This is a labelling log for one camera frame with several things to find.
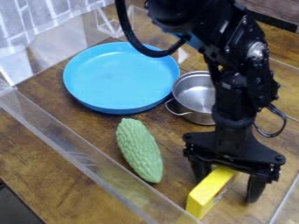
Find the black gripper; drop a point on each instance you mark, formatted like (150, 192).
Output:
(243, 155)

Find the yellow butter brick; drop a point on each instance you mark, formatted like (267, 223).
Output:
(210, 190)

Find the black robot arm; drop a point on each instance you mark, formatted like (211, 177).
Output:
(222, 31)

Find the blue round tray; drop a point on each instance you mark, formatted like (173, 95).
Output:
(112, 79)

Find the green bitter gourd toy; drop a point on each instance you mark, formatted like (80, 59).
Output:
(140, 150)

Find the small steel pot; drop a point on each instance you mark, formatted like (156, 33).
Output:
(193, 98)

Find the clear acrylic enclosure wall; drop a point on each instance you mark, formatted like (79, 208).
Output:
(138, 196)

